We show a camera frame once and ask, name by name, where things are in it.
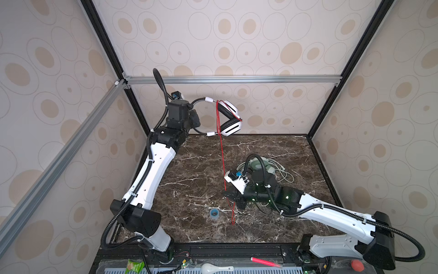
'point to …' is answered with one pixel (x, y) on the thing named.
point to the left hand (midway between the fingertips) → (196, 108)
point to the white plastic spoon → (207, 268)
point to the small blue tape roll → (214, 213)
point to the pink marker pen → (266, 262)
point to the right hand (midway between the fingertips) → (224, 193)
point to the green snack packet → (134, 267)
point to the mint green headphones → (255, 164)
